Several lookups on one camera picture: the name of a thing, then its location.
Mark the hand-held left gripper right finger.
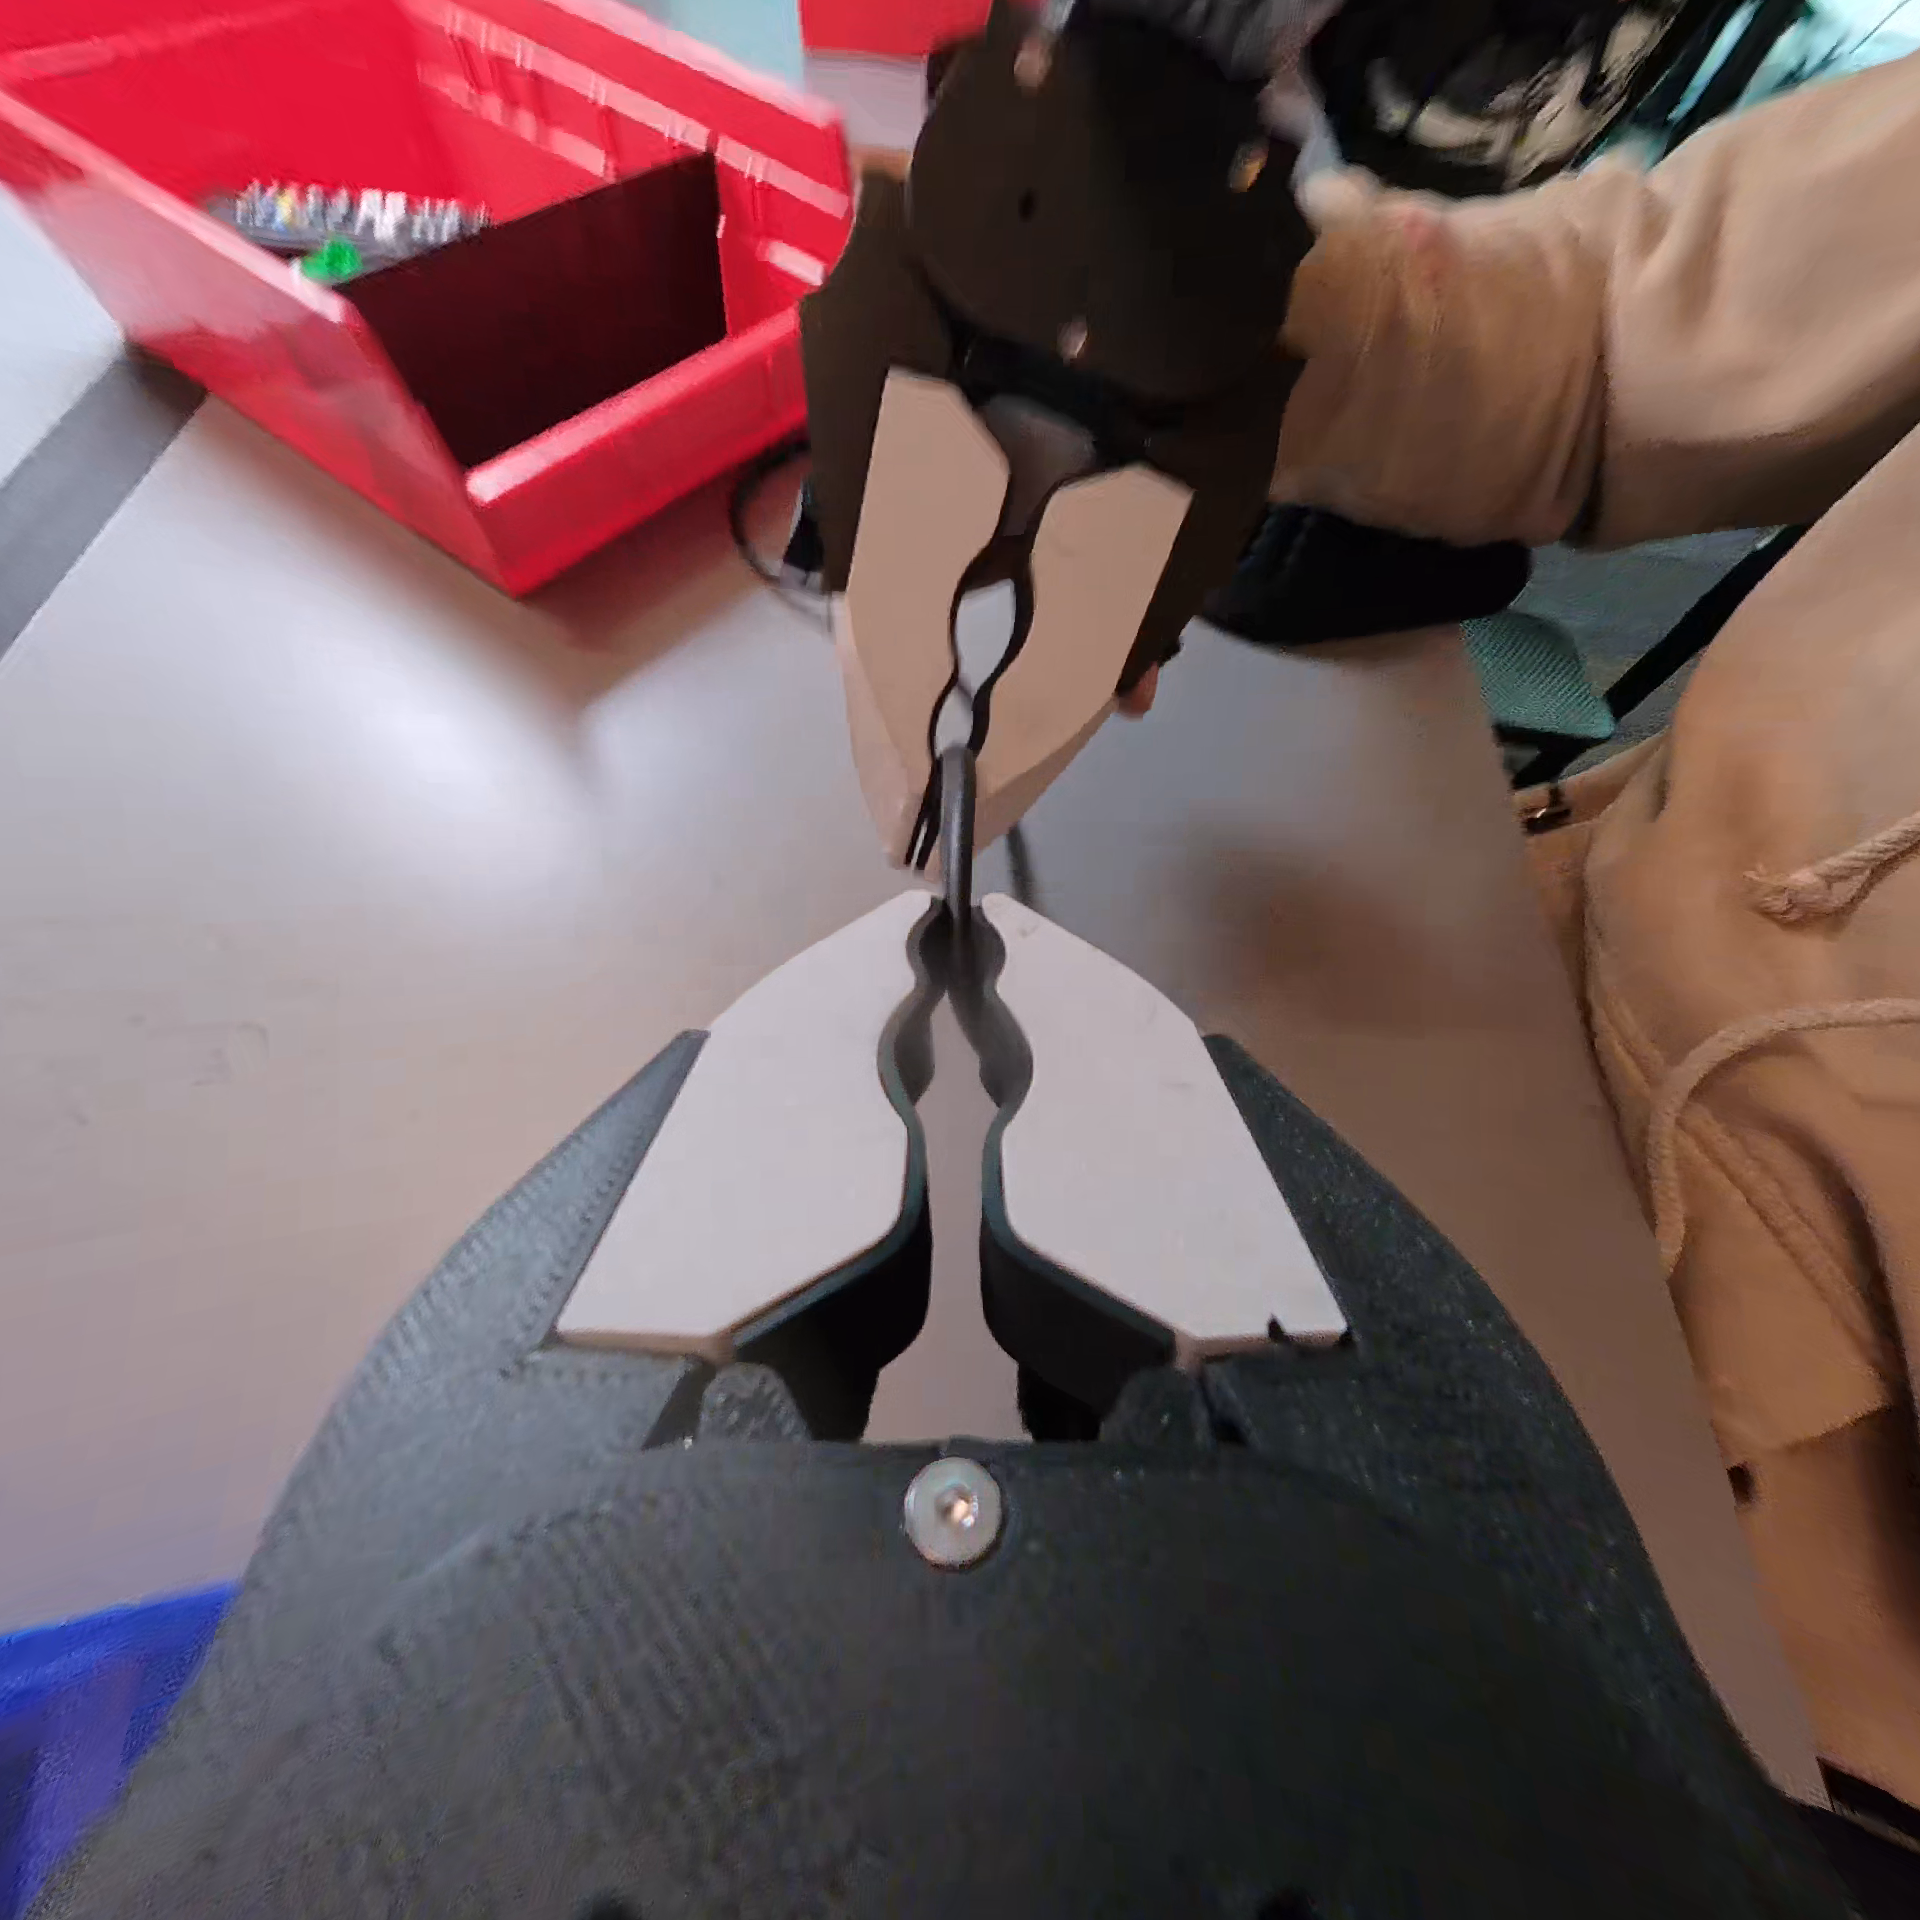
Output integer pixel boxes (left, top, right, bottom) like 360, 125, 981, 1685
966, 889, 1347, 1445

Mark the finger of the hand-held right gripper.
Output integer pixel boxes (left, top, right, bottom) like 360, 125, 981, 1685
832, 366, 1012, 874
972, 466, 1205, 823

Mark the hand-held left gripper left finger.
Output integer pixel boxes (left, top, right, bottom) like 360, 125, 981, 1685
557, 889, 943, 1445

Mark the black cable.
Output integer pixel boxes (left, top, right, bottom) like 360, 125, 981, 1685
729, 437, 1042, 991

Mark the red plastic bin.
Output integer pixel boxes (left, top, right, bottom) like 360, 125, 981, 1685
799, 0, 996, 61
0, 0, 859, 597

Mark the blue plastic bin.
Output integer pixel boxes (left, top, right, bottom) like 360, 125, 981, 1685
0, 1580, 242, 1920

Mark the person's right forearm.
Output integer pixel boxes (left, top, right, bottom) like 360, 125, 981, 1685
1276, 52, 1920, 557

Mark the black office chair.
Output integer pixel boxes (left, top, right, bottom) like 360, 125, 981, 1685
1196, 505, 1817, 788

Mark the black remote control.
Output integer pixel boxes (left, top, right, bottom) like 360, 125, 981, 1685
206, 176, 497, 253

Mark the beige hoodie drawstring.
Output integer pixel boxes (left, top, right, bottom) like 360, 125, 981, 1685
1638, 809, 1920, 1293

